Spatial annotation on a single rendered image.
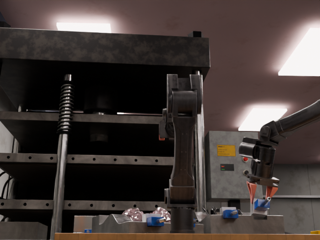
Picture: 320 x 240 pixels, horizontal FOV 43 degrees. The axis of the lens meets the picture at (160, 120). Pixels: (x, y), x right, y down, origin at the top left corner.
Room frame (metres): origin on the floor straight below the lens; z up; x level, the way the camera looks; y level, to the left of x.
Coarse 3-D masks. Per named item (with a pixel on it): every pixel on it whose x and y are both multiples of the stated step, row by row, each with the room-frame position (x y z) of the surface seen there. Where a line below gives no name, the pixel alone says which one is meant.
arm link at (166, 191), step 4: (168, 188) 1.16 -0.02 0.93; (164, 192) 1.17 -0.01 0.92; (168, 192) 1.14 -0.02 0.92; (164, 196) 1.17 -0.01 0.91; (168, 196) 1.14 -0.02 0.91; (196, 196) 1.14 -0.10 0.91; (164, 200) 1.16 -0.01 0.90; (168, 200) 1.13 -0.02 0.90; (196, 200) 1.13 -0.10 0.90; (168, 204) 1.12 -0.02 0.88; (172, 204) 1.12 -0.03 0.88; (176, 204) 1.12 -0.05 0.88; (180, 204) 1.12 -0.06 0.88; (184, 204) 1.13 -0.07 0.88; (188, 204) 1.13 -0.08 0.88; (192, 204) 1.13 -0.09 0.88; (196, 204) 1.13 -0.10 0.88; (168, 208) 1.15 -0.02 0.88; (192, 208) 1.15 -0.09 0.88; (196, 208) 1.15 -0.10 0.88
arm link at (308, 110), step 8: (312, 104) 1.27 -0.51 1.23; (296, 112) 1.31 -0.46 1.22; (304, 112) 1.29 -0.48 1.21; (312, 112) 1.27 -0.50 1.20; (272, 120) 1.35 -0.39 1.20; (280, 120) 1.34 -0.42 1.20; (288, 120) 1.33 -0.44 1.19; (296, 120) 1.31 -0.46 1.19; (304, 120) 1.29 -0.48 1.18; (312, 120) 1.29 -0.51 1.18; (272, 128) 1.36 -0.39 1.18; (280, 128) 1.34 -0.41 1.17; (288, 128) 1.33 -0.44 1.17; (296, 128) 1.33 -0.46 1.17; (272, 136) 1.36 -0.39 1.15; (280, 136) 1.36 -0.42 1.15
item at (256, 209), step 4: (256, 200) 1.43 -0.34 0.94; (260, 200) 1.42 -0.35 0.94; (264, 200) 1.39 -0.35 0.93; (268, 200) 1.37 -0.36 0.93; (252, 204) 1.46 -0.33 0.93; (256, 204) 1.43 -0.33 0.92; (260, 204) 1.42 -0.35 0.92; (264, 204) 1.41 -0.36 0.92; (268, 204) 1.42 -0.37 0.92; (252, 208) 1.46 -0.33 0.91; (256, 208) 1.44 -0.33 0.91; (260, 208) 1.43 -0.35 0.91; (264, 208) 1.43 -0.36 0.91; (268, 208) 1.42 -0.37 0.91; (252, 212) 1.46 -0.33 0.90; (256, 212) 1.45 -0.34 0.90; (260, 212) 1.45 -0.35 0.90; (264, 212) 1.46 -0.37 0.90; (256, 216) 1.49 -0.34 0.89; (260, 216) 1.48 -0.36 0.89; (264, 216) 1.48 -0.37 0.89
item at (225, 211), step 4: (220, 208) 1.47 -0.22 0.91; (224, 208) 1.45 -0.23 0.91; (228, 208) 1.45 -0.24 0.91; (232, 208) 1.45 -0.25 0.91; (220, 212) 1.47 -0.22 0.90; (224, 212) 1.43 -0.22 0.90; (228, 212) 1.41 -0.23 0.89; (232, 212) 1.38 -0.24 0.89; (236, 212) 1.36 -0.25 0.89; (224, 216) 1.43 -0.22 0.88; (228, 216) 1.41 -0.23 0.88; (232, 216) 1.41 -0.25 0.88; (236, 216) 1.41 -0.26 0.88
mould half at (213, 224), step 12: (204, 216) 1.70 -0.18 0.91; (216, 216) 1.44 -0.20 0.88; (240, 216) 1.45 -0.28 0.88; (252, 216) 1.45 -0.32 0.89; (276, 216) 1.46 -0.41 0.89; (204, 228) 1.54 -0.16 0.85; (216, 228) 1.44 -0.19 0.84; (228, 228) 1.44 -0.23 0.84; (240, 228) 1.45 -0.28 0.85; (252, 228) 1.45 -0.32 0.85; (264, 228) 1.45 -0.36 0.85; (276, 228) 1.46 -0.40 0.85
